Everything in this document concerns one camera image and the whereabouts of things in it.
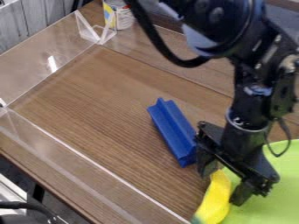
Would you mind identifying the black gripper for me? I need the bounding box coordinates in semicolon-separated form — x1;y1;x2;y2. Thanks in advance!
195;110;279;207

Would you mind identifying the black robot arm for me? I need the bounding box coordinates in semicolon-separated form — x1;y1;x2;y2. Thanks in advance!
126;0;299;206

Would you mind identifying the white can with label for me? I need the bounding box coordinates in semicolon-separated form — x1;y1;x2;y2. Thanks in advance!
103;0;135;31

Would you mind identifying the black cable bottom left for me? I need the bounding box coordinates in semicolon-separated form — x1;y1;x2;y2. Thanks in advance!
0;200;60;224

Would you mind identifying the yellow toy banana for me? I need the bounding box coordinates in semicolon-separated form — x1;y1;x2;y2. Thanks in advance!
191;170;231;224

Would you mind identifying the clear acrylic enclosure wall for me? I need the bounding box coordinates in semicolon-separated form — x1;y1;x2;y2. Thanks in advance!
0;3;234;224

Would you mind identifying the blue star-shaped block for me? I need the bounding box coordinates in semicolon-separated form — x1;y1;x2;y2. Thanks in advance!
147;98;197;168

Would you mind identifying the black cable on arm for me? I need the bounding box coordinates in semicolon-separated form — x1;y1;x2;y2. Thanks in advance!
123;0;221;69

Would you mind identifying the green plate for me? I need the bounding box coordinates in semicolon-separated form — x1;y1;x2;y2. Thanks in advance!
221;139;299;224

